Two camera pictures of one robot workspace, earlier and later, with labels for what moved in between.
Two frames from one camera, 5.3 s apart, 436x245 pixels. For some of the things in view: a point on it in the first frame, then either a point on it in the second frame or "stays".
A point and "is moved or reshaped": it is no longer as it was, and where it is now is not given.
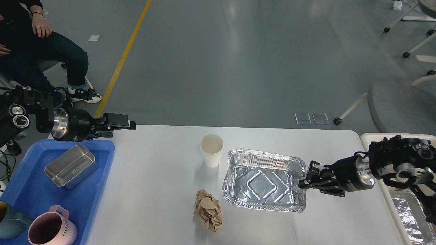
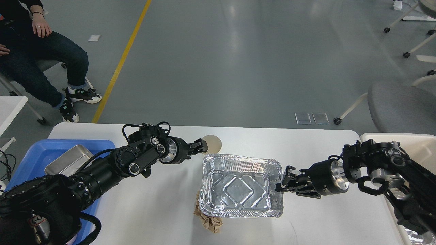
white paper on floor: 93,38 stays
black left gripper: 71,124 to 177,149
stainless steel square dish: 71,167 stays
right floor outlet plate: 320,118 stays
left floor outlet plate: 302,118 stays
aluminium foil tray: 269,181 is moved or reshaped
